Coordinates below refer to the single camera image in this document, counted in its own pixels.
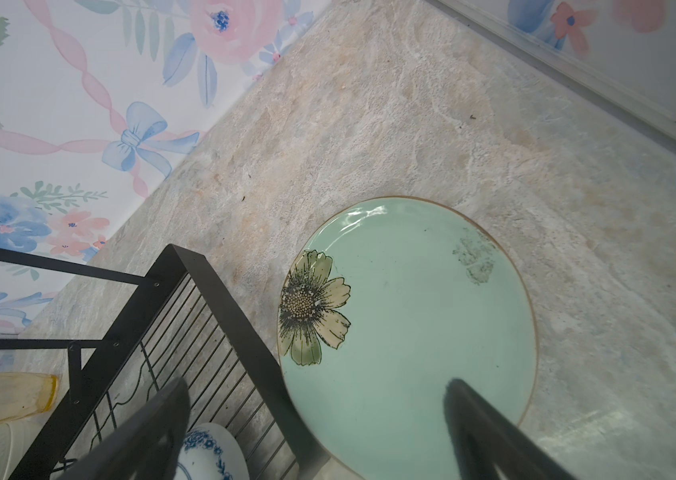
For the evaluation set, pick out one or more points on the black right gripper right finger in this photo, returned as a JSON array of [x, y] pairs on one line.
[[487, 445]]

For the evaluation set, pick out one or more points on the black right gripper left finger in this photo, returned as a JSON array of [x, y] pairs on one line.
[[147, 445]]

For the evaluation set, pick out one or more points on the blue floral bowl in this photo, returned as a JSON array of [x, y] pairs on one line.
[[210, 451]]

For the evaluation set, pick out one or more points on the black wire dish rack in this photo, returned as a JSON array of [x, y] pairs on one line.
[[95, 364]]

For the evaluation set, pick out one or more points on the yellow glass cup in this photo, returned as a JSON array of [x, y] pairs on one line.
[[25, 394]]

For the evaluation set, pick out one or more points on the green plate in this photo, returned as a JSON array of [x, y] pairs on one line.
[[387, 303]]

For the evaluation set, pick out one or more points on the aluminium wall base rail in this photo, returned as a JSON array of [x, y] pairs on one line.
[[618, 55]]

